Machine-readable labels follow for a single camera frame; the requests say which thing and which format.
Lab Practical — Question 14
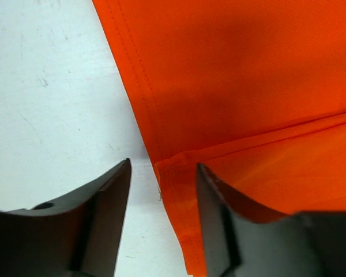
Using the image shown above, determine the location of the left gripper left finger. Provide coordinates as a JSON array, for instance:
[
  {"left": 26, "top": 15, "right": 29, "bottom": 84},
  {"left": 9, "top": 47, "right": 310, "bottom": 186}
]
[{"left": 0, "top": 159, "right": 131, "bottom": 276}]

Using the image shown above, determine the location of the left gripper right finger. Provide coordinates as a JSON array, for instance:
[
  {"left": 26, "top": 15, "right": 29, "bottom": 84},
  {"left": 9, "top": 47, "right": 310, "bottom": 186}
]
[{"left": 196, "top": 164, "right": 346, "bottom": 276}]

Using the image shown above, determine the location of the orange t shirt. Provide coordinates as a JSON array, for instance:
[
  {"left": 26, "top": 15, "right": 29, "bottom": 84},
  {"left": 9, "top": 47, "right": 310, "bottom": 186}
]
[{"left": 94, "top": 1, "right": 346, "bottom": 276}]

